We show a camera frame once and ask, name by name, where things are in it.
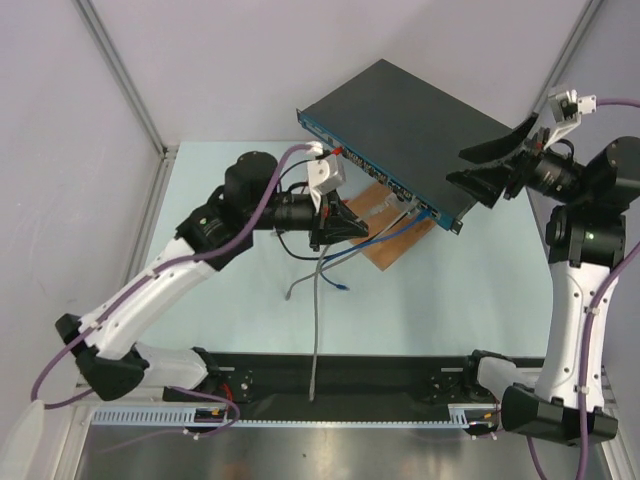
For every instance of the left aluminium frame post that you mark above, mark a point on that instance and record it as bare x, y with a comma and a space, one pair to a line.
105, 45

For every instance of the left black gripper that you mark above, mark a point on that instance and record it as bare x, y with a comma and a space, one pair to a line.
333, 220

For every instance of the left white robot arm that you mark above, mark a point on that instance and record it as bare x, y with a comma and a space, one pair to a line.
106, 342

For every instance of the white slotted cable duct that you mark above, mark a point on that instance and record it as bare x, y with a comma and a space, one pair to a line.
160, 416

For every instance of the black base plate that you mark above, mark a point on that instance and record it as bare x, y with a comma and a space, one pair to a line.
340, 388

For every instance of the black blue network switch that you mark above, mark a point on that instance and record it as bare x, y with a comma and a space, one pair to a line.
404, 133

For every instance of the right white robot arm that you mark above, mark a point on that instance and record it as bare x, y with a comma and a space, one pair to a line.
585, 236

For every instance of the right aluminium frame post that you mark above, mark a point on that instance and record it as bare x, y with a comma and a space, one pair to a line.
577, 34

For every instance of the aluminium frame post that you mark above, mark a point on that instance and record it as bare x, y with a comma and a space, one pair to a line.
105, 45
577, 34

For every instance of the wooden board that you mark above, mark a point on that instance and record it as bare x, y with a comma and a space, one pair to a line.
383, 209

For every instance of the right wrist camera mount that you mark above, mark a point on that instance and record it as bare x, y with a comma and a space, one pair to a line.
567, 108

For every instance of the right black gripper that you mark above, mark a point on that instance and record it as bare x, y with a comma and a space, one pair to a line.
516, 173

